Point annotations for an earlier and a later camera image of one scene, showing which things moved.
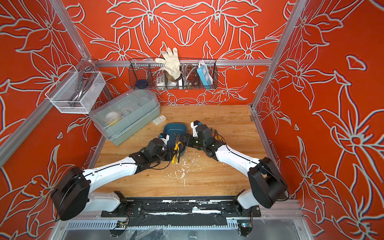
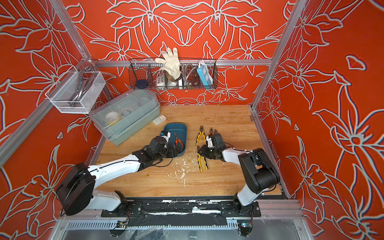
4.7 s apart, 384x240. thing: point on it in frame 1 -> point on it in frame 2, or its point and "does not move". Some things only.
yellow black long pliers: (176, 157) -> (200, 164)
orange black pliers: (214, 133) does not move
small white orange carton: (159, 119) does not move
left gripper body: (165, 156) does not move
